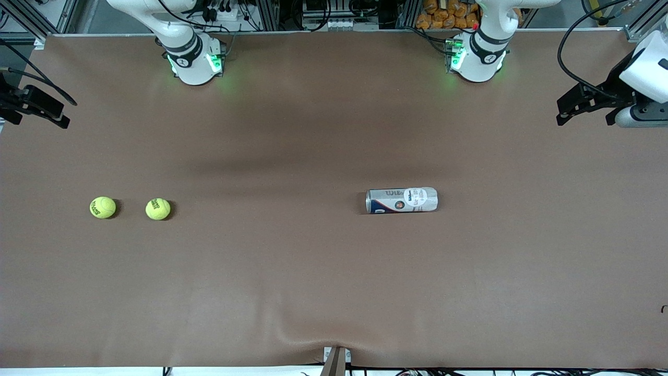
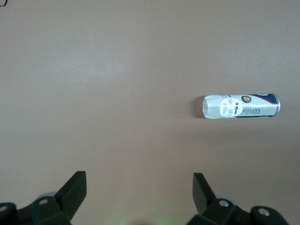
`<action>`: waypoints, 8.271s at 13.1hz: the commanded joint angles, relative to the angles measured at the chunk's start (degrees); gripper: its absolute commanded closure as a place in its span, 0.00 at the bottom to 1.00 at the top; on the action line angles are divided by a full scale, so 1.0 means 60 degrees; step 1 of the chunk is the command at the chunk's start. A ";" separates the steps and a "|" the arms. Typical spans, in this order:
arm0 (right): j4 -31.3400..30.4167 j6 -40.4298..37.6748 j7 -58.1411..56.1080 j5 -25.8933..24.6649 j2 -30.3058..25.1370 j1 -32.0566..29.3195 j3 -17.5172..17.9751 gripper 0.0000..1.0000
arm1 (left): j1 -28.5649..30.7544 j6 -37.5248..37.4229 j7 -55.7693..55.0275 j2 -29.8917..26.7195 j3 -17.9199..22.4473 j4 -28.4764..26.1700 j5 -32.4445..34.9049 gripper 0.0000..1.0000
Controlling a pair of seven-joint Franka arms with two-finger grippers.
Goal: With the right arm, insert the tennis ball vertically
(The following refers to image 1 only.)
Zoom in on yellow tennis ball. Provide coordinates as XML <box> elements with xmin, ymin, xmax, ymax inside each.
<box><xmin>89</xmin><ymin>196</ymin><xmax>117</xmax><ymax>219</ymax></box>
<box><xmin>145</xmin><ymin>198</ymin><xmax>171</xmax><ymax>221</ymax></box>

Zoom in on silver tennis ball can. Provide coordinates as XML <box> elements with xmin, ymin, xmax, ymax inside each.
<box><xmin>365</xmin><ymin>187</ymin><xmax>438</xmax><ymax>215</ymax></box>

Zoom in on yellow pole black base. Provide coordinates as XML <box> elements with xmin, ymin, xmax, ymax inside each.
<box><xmin>581</xmin><ymin>0</ymin><xmax>623</xmax><ymax>27</ymax></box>

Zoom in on orange wrapped items pile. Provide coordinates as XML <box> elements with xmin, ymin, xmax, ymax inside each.
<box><xmin>416</xmin><ymin>0</ymin><xmax>480</xmax><ymax>30</ymax></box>

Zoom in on white power strip black plugs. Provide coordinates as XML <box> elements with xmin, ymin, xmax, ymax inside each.
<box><xmin>201</xmin><ymin>4</ymin><xmax>242</xmax><ymax>22</ymax></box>

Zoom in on white socket strip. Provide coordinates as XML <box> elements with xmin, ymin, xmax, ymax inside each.
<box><xmin>325</xmin><ymin>18</ymin><xmax>367</xmax><ymax>30</ymax></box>

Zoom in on brown table mat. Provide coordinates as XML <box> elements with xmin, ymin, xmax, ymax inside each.
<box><xmin>0</xmin><ymin>29</ymin><xmax>668</xmax><ymax>369</ymax></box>

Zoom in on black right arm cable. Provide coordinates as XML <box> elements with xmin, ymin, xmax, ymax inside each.
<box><xmin>0</xmin><ymin>38</ymin><xmax>78</xmax><ymax>107</ymax></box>

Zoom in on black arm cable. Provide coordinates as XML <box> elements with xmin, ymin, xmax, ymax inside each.
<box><xmin>0</xmin><ymin>38</ymin><xmax>78</xmax><ymax>107</ymax></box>
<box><xmin>557</xmin><ymin>0</ymin><xmax>635</xmax><ymax>101</ymax></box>

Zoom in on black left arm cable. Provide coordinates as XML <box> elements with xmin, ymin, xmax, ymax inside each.
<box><xmin>557</xmin><ymin>0</ymin><xmax>635</xmax><ymax>101</ymax></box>

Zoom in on aluminium frame post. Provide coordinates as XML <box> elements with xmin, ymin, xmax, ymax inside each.
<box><xmin>256</xmin><ymin>0</ymin><xmax>280</xmax><ymax>32</ymax></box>
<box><xmin>397</xmin><ymin>0</ymin><xmax>421</xmax><ymax>30</ymax></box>

